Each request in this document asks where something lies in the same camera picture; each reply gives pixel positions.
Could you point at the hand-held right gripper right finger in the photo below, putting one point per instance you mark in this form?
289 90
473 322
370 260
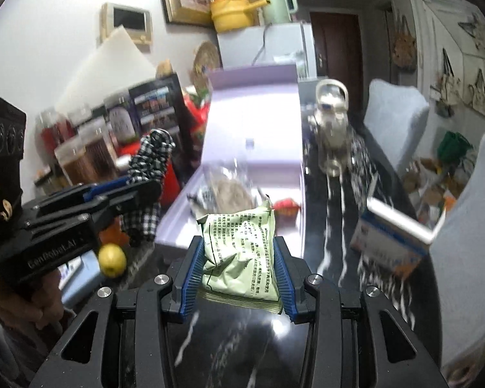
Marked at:
286 287

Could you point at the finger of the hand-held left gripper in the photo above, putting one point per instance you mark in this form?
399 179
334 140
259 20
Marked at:
125 204
105 190

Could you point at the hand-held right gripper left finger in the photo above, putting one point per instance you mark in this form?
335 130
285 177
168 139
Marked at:
189 283

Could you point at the black white checkered cloth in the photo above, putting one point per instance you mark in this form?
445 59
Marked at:
149 178

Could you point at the green paper packet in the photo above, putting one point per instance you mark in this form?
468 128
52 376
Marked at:
240 250

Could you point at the shiny red packet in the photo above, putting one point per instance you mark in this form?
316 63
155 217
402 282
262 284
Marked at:
287 207

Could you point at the lavender gift box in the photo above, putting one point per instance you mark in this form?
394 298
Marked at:
254 129

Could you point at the person's left hand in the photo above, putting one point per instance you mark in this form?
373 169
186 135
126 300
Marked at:
22 303

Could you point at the plastic cup with orange drink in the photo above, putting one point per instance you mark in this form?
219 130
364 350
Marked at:
74 165

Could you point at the clear plastic jar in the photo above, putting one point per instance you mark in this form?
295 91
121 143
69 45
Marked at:
101 147

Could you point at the red plastic container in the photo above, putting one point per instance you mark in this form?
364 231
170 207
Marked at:
173 180

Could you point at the yellow lemon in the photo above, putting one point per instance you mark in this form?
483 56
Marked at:
112 259

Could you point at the white labelled bottle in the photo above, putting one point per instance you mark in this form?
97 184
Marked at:
121 123

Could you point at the white blue device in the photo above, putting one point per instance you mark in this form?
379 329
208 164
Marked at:
81 277

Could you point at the black printed packaging bag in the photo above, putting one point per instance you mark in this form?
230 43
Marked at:
157 105

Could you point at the blue white medicine box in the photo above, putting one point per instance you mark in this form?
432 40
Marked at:
392 238

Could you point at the white board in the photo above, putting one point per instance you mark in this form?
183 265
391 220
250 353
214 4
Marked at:
101 72

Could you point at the glass mug with cartoon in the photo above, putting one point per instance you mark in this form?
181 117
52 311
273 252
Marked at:
334 157

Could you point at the woven round basket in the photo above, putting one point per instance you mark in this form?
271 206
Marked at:
206 57

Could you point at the glass teapot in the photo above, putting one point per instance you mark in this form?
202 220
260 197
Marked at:
330 107

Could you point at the light quilted chair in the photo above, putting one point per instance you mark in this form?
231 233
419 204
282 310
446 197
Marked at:
471 230
392 117

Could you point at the white refrigerator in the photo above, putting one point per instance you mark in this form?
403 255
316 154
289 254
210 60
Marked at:
268 46

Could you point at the yellow pot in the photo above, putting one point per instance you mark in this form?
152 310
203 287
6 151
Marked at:
231 12

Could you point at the green bag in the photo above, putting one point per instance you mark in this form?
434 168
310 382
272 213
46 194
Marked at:
453 145

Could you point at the dark brown door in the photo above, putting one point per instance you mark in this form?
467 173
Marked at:
335 44

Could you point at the green electric kettle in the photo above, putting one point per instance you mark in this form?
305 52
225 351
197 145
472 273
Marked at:
279 4

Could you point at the cream tote bag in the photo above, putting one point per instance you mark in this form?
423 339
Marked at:
480 95
448 85

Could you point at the brown tote bag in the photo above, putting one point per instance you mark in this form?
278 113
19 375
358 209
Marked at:
405 48

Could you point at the white cabinet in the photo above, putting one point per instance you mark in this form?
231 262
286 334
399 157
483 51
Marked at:
464 56

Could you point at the wall intercom panel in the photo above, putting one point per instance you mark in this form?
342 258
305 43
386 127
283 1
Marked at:
126 22

